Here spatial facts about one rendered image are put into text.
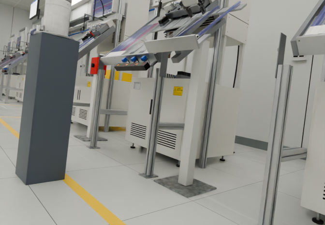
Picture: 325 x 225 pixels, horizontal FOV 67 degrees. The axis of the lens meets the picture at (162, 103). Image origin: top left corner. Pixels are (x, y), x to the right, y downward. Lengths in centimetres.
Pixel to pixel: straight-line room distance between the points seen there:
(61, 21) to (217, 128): 130
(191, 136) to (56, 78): 74
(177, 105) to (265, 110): 166
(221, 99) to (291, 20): 162
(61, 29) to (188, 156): 91
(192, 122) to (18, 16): 939
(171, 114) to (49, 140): 84
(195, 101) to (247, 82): 204
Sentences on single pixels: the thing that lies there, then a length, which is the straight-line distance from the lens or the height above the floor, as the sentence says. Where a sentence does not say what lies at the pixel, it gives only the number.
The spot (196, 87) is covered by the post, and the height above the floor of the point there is 54.
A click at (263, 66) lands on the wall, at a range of 326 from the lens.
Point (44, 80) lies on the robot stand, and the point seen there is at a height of 48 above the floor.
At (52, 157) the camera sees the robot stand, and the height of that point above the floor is 12.
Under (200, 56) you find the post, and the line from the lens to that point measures 135.
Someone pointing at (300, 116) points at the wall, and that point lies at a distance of 303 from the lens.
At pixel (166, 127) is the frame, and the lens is 149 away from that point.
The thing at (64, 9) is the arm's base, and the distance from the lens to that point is 136.
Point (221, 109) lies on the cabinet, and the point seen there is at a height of 44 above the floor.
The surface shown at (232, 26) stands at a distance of 207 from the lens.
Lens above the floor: 46
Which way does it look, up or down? 1 degrees down
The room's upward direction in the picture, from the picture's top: 7 degrees clockwise
